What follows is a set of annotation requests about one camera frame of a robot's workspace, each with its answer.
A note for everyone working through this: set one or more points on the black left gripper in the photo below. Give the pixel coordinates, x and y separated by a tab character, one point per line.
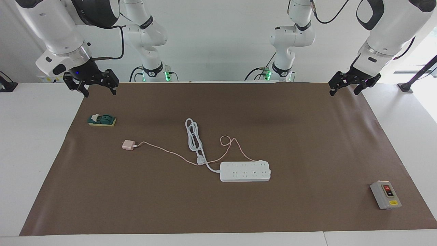
362	77

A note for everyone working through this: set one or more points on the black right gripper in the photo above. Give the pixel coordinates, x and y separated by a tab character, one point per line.
87	73

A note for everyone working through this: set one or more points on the pink charger block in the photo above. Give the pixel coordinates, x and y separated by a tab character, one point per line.
128	145

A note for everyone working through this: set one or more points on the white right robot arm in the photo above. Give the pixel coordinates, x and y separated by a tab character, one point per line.
51	27

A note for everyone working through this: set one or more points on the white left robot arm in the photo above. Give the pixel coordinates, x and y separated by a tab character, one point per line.
389	30

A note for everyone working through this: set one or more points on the white power strip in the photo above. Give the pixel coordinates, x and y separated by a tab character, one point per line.
244	171

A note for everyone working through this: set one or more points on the white box with yellow stickers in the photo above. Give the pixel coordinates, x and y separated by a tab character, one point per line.
47	79

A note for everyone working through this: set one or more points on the grey push button box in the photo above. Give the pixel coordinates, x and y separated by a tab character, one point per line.
384	196

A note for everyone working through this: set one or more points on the brown table mat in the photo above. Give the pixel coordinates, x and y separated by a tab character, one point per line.
273	212

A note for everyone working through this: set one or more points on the green knife switch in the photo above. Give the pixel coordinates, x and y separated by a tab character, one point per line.
102	120

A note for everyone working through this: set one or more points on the black camera stand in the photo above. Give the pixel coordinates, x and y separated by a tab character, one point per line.
414	77
6	85

